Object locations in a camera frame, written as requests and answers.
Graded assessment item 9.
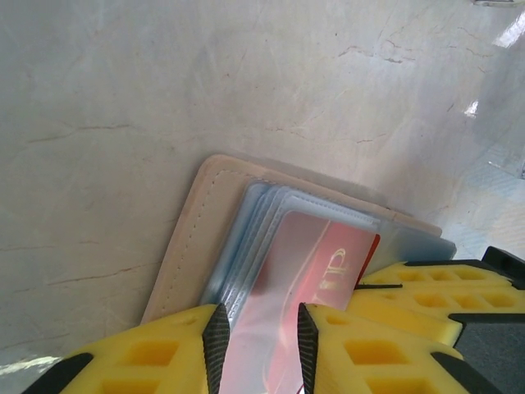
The beige leather card holder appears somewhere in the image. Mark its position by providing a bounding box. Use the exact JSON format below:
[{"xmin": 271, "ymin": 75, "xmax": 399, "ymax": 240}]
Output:
[{"xmin": 141, "ymin": 153, "xmax": 456, "ymax": 325}]

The red VIP credit card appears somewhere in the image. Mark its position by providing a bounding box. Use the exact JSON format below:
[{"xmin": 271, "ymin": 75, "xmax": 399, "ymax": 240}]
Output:
[{"xmin": 219, "ymin": 208, "xmax": 382, "ymax": 394}]

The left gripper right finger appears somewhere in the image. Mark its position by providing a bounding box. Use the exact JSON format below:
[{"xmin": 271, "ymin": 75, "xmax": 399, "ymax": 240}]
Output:
[{"xmin": 297, "ymin": 302, "xmax": 509, "ymax": 394}]

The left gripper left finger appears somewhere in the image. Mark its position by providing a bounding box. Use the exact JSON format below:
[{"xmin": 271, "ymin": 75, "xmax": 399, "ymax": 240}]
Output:
[{"xmin": 20, "ymin": 302, "xmax": 231, "ymax": 394}]

